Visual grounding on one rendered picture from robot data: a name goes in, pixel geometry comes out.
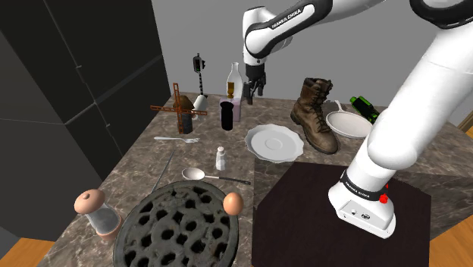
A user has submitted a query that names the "green glass bottle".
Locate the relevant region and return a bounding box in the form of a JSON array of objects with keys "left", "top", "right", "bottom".
[{"left": 349, "top": 96, "right": 381, "bottom": 125}]

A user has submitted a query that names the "thin grey skewer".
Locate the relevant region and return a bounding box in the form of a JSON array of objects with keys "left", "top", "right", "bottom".
[{"left": 150, "top": 148, "right": 176, "bottom": 195}]

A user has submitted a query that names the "white salt shaker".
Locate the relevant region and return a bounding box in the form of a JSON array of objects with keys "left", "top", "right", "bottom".
[{"left": 215, "top": 146, "right": 227, "bottom": 171}]

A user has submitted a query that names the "glass mill wooden cap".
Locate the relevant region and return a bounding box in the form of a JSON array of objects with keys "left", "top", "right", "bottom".
[{"left": 73, "top": 188, "right": 125, "bottom": 243}]

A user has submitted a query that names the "clear glass bottle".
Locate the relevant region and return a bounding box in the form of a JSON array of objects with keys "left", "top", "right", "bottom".
[{"left": 226, "top": 61, "right": 244, "bottom": 100}]

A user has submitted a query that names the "black refrigerator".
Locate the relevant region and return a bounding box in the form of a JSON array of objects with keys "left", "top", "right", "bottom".
[{"left": 0, "top": 0, "right": 171, "bottom": 242}]

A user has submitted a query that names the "white frying pan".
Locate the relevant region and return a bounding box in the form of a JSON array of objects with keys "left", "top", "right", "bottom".
[{"left": 325, "top": 99, "right": 374, "bottom": 140}]

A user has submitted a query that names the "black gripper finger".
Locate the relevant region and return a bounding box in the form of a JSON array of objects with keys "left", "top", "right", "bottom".
[
  {"left": 243, "top": 82, "right": 255, "bottom": 105},
  {"left": 256, "top": 75, "right": 267, "bottom": 98}
]

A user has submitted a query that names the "brown egg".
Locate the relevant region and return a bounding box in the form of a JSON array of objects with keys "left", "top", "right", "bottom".
[{"left": 222, "top": 191, "right": 245, "bottom": 216}]

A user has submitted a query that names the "black cylinder vase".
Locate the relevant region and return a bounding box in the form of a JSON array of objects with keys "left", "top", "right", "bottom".
[{"left": 219, "top": 101, "right": 235, "bottom": 131}]

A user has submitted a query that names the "brown windmill model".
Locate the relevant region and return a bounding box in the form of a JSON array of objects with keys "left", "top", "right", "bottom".
[{"left": 149, "top": 82, "right": 208, "bottom": 135}]

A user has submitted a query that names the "black round perforated grate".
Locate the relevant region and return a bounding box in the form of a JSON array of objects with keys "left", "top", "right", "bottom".
[{"left": 112, "top": 180, "right": 240, "bottom": 267}]

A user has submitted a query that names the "pale pink box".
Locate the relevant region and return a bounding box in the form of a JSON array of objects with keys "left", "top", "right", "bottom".
[{"left": 219, "top": 96, "right": 243, "bottom": 123}]

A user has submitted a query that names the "traffic light figure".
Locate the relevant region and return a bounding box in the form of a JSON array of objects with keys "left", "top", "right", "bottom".
[{"left": 192, "top": 52, "right": 207, "bottom": 98}]

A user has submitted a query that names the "dark robot stand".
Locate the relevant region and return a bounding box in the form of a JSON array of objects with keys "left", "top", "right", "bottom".
[{"left": 251, "top": 161, "right": 433, "bottom": 267}]

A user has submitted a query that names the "silver spoon black handle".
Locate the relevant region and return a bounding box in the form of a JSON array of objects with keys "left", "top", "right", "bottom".
[{"left": 181, "top": 167, "right": 252, "bottom": 186}]

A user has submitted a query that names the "brown leather boot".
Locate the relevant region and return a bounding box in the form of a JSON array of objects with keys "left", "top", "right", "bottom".
[{"left": 290, "top": 77, "right": 340, "bottom": 155}]

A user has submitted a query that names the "white cup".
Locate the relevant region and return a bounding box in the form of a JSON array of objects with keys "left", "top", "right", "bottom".
[{"left": 192, "top": 94, "right": 209, "bottom": 121}]

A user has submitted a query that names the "white fork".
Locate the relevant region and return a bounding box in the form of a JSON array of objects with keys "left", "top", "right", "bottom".
[{"left": 153, "top": 136, "right": 201, "bottom": 145}]

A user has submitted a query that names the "white scalloped plate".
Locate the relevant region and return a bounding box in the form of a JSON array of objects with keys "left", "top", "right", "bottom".
[{"left": 244, "top": 123, "right": 305, "bottom": 164}]

